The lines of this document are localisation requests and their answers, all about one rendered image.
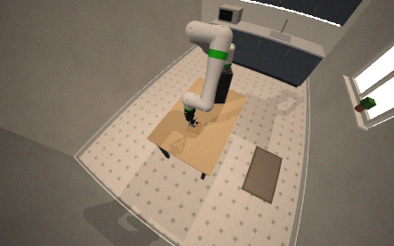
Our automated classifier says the tan mat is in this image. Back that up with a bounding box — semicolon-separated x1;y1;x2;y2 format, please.
186;122;201;134

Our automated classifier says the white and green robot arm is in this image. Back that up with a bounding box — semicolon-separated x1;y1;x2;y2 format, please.
182;20;235;115

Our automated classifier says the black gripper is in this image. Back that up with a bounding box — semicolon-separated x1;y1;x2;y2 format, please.
185;114;197;127

